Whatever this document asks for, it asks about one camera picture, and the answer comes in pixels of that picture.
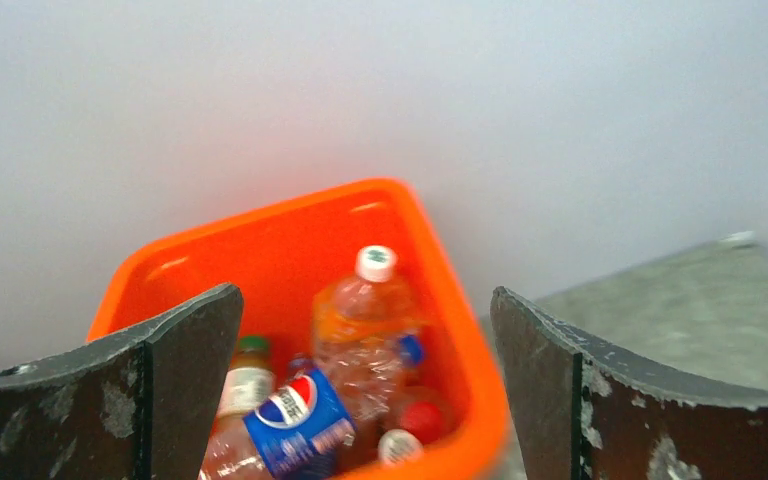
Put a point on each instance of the blue label water bottle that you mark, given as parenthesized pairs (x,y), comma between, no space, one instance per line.
(410,350)

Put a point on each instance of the red label bottle corner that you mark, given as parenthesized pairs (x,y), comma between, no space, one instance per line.
(422,412)

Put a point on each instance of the pepsi bottle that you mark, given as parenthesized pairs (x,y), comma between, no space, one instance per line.
(303,420)

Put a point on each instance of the blue label bottle white cap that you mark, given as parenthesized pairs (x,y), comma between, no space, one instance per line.
(398,446)

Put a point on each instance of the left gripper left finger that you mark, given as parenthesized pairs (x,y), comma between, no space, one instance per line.
(138,403)

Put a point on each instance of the large orange juice bottle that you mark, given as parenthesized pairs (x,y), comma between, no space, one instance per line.
(356,321)

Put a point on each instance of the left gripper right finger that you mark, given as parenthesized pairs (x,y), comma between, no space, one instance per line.
(586,408)

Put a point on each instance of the orange plastic bin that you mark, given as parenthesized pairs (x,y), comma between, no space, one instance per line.
(281,255)

